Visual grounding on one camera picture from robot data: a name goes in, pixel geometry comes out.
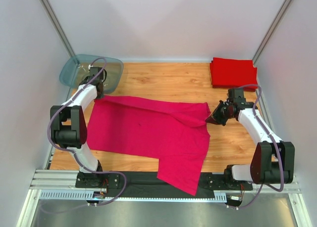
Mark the aluminium mounting rail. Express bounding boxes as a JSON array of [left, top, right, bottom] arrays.
[[29, 169, 82, 189]]

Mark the black cloth strip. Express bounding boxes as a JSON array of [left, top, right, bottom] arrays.
[[121, 171, 215, 199]]

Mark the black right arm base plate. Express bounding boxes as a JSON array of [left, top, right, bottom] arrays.
[[199, 173, 253, 191]]

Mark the aluminium corner post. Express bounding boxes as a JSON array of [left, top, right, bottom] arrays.
[[252, 0, 293, 65], [39, 0, 75, 57]]

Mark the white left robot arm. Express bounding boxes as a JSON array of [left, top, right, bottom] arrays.
[[47, 67, 107, 174]]

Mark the white slotted cable duct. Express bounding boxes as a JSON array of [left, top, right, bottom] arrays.
[[39, 190, 227, 203]]

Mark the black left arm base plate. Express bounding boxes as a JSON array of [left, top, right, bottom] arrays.
[[75, 172, 125, 189]]

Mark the right aluminium corner post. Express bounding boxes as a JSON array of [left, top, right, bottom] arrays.
[[252, 0, 293, 65]]

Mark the magenta t shirt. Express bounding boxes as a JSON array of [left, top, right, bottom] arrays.
[[87, 96, 211, 195]]

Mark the folded red t shirt stack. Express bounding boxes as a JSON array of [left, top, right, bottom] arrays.
[[210, 57, 258, 91]]

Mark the left aluminium corner post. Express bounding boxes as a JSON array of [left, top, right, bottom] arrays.
[[39, 0, 75, 57]]

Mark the translucent teal plastic bin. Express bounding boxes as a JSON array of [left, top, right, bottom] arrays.
[[59, 54, 124, 94]]

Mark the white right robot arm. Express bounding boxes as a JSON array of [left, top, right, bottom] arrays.
[[206, 87, 295, 192]]

